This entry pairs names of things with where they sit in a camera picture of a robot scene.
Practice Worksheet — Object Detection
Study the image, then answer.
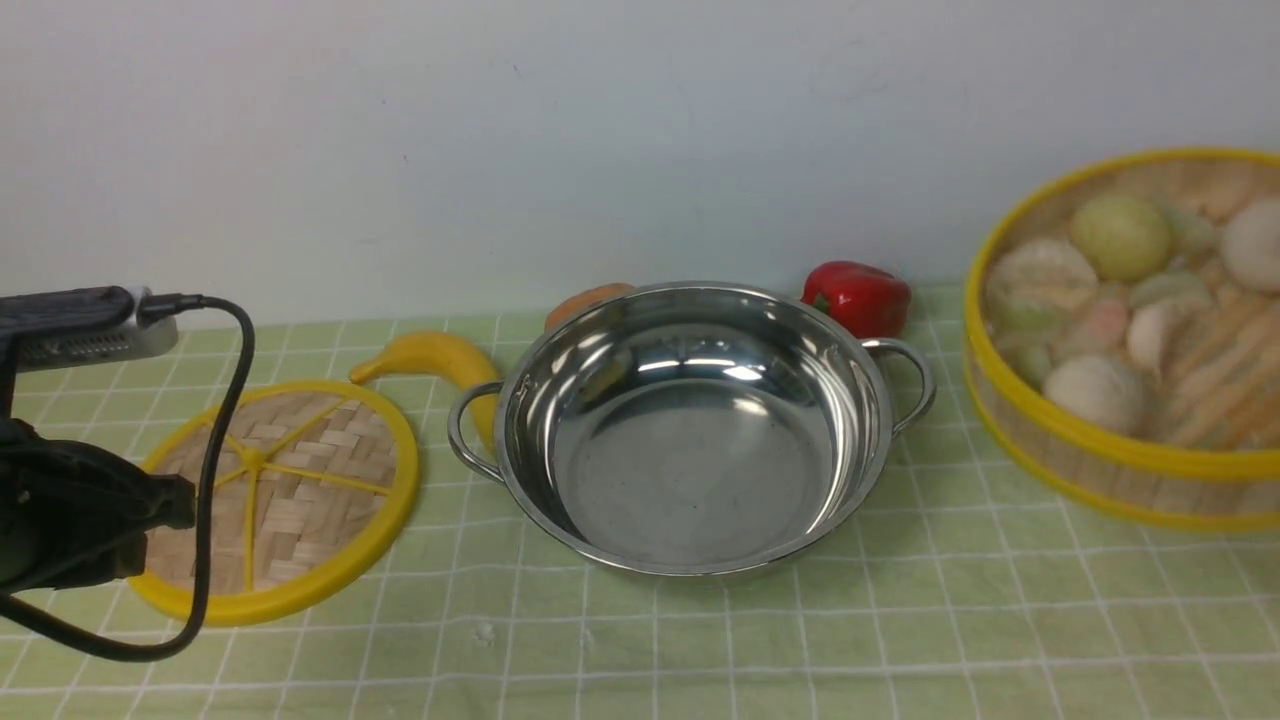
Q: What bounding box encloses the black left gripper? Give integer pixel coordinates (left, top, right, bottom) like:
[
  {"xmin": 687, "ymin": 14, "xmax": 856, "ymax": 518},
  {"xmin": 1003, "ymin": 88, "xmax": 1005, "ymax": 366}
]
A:
[{"xmin": 1, "ymin": 340, "xmax": 196, "ymax": 594}]

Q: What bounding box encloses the yellow woven steamer lid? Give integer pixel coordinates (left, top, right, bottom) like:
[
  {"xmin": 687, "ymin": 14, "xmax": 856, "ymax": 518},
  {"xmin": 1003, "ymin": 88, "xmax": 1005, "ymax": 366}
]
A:
[{"xmin": 128, "ymin": 379, "xmax": 421, "ymax": 628}]

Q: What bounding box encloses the yellow bamboo steamer basket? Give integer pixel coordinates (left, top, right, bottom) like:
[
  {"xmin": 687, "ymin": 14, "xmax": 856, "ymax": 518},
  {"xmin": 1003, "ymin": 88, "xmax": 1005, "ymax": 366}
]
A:
[{"xmin": 963, "ymin": 147, "xmax": 1279, "ymax": 532}]

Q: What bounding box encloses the stainless steel pot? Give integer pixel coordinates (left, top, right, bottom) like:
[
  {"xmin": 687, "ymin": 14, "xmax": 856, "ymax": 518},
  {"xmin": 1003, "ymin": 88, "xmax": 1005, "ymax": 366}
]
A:
[{"xmin": 447, "ymin": 282, "xmax": 937, "ymax": 578}]

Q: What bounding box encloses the yellow plastic banana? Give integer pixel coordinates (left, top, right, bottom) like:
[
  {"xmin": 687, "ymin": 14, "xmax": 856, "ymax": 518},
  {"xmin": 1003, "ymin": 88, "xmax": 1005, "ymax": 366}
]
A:
[{"xmin": 348, "ymin": 331, "xmax": 499, "ymax": 389}]

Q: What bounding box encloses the orange plastic vegetable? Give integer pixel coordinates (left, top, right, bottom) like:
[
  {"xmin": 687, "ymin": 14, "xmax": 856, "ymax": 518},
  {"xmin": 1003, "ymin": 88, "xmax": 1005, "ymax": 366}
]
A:
[{"xmin": 543, "ymin": 283, "xmax": 635, "ymax": 334}]

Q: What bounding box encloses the red plastic bell pepper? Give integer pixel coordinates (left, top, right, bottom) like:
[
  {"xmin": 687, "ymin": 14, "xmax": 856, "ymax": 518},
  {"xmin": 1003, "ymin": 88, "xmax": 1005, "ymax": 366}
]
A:
[{"xmin": 801, "ymin": 261, "xmax": 913, "ymax": 338}]

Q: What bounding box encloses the green checkered tablecloth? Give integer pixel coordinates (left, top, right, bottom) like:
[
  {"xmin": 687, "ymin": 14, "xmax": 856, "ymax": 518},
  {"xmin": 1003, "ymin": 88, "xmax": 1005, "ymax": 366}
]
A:
[{"xmin": 1, "ymin": 284, "xmax": 1279, "ymax": 719}]

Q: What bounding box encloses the pale green dumpling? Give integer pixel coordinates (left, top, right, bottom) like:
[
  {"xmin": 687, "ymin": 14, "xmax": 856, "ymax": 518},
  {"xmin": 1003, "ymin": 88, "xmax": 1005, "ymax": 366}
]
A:
[{"xmin": 986, "ymin": 237, "xmax": 1100, "ymax": 331}]

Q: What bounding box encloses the white round bun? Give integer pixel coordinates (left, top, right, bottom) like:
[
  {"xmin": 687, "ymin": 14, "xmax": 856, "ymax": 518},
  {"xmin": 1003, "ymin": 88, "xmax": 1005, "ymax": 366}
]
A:
[
  {"xmin": 1219, "ymin": 197, "xmax": 1280, "ymax": 293},
  {"xmin": 1042, "ymin": 354, "xmax": 1149, "ymax": 436}
]

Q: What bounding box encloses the pink dumpling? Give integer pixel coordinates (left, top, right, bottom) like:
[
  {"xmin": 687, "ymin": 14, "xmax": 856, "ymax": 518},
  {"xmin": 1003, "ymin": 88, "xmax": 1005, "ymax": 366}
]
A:
[{"xmin": 1053, "ymin": 297, "xmax": 1130, "ymax": 357}]

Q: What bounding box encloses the green round bun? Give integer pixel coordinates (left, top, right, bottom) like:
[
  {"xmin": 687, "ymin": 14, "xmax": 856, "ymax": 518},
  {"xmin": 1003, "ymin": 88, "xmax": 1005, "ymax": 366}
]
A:
[{"xmin": 1069, "ymin": 193, "xmax": 1175, "ymax": 284}]

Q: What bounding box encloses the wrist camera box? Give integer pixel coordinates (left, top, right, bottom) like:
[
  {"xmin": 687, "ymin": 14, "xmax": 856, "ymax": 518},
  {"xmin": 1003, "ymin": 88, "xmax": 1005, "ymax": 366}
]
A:
[{"xmin": 1, "ymin": 286, "xmax": 179, "ymax": 373}]

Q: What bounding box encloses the black camera cable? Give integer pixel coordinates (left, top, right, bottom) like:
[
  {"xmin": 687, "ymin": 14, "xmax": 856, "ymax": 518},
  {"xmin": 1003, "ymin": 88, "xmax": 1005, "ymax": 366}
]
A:
[{"xmin": 0, "ymin": 293, "xmax": 257, "ymax": 664}]

